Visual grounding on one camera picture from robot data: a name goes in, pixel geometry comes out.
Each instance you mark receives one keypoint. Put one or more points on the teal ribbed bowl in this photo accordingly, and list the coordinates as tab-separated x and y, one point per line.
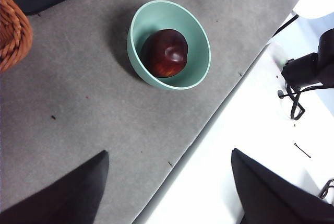
193	38

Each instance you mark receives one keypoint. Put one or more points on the black hairpin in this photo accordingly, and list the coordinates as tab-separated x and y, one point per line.
302	150

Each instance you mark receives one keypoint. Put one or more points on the black camera on stand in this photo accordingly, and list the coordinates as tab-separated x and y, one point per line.
308	70

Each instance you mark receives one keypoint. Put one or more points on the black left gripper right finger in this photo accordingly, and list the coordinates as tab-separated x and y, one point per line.
268	198

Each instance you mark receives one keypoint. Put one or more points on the dark red plum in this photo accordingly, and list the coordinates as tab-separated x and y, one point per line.
164	54

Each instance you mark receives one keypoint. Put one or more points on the brown wicker basket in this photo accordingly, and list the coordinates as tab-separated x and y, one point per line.
13	36

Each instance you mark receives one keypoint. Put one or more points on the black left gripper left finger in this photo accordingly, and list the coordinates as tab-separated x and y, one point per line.
60	198

